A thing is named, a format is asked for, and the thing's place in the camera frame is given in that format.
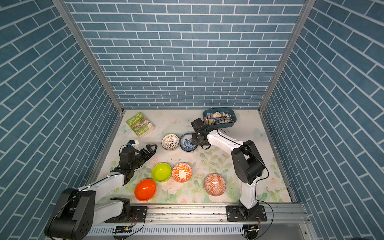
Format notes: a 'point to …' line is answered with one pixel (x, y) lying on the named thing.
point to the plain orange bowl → (145, 189)
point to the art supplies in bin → (218, 118)
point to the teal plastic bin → (225, 109)
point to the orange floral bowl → (182, 172)
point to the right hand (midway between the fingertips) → (196, 140)
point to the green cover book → (141, 126)
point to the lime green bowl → (161, 172)
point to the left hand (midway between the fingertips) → (157, 149)
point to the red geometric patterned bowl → (215, 185)
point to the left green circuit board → (122, 229)
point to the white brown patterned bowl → (170, 141)
